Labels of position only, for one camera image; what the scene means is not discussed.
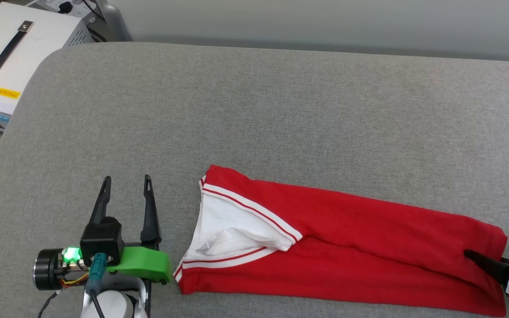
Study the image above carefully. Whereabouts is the red and white garment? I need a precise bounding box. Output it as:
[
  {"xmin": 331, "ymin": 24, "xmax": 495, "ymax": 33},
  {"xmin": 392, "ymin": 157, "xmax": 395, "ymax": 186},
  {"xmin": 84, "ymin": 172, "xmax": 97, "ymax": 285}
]
[{"xmin": 173, "ymin": 165, "xmax": 509, "ymax": 318}]

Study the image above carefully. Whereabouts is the white partition panel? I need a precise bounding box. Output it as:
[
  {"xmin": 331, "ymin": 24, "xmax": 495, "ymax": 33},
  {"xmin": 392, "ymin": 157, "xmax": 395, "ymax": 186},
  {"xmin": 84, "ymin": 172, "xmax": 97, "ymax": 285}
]
[{"xmin": 97, "ymin": 0, "xmax": 509, "ymax": 63}]

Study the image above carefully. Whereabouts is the black strap box handle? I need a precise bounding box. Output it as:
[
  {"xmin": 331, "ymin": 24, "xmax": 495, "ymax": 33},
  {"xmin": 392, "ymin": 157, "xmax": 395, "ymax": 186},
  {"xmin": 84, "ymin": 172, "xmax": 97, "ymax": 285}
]
[{"xmin": 0, "ymin": 20, "xmax": 34, "ymax": 80}]

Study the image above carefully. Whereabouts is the white metal equipment box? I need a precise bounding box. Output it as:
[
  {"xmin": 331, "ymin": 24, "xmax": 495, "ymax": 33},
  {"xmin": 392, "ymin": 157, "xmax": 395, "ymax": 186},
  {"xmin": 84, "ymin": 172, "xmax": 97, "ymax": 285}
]
[{"xmin": 0, "ymin": 2, "xmax": 95, "ymax": 133}]

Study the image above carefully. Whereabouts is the white power strip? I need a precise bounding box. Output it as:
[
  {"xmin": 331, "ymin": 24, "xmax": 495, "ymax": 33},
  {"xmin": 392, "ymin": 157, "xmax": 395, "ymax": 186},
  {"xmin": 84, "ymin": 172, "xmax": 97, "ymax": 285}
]
[{"xmin": 38, "ymin": 0, "xmax": 101, "ymax": 19}]

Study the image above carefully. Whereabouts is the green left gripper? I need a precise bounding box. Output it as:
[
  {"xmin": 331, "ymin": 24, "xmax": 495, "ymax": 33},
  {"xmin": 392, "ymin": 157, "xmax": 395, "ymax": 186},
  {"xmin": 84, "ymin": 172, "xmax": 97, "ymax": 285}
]
[{"xmin": 33, "ymin": 174, "xmax": 172, "ymax": 292}]

